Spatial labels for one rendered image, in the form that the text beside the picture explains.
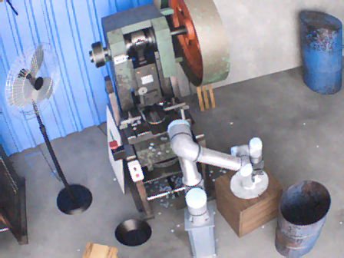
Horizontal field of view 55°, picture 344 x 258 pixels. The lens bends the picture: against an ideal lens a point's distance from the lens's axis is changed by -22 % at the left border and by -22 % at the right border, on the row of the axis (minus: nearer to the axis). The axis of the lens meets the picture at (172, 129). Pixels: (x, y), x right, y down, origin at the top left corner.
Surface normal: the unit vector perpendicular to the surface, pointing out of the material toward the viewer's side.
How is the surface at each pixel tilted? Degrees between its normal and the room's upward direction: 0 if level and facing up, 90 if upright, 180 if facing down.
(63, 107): 90
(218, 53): 94
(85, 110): 90
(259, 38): 90
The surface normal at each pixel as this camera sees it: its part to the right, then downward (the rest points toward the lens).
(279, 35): 0.29, 0.56
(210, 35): 0.23, 0.32
